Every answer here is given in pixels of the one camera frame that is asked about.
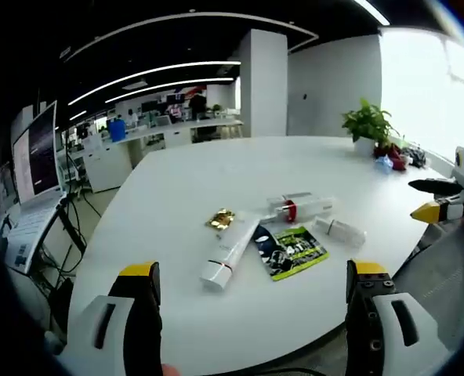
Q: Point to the dark cluttered objects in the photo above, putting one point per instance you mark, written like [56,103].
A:
[414,156]

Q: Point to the wide ceiling light strip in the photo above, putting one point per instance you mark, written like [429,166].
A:
[371,9]

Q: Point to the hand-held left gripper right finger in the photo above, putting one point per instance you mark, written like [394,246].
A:
[385,333]

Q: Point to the gold foil skincare packet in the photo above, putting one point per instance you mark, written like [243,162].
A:
[220,219]

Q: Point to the grey mesh office chair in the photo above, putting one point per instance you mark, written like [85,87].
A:
[439,282]

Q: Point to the white console panel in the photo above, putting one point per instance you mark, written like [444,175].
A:
[28,231]

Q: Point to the green silver skincare sachet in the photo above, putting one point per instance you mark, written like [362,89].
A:
[294,252]

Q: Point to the white red-collar pump bottle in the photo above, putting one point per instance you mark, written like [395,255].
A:
[314,207]

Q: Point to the white skincare tube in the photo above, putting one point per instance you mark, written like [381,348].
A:
[232,250]

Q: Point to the blue container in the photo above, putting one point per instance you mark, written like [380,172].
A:
[117,130]

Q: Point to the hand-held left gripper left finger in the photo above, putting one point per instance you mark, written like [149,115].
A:
[114,333]

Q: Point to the person's left hand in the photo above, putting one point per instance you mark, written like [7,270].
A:
[171,371]

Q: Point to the dark red object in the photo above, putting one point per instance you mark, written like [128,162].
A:
[392,156]

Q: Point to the long white counter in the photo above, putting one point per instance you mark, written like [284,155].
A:
[149,141]

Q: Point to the light blue bag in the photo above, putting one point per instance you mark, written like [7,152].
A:
[383,163]

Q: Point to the green potted plant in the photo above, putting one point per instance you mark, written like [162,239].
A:
[367,121]

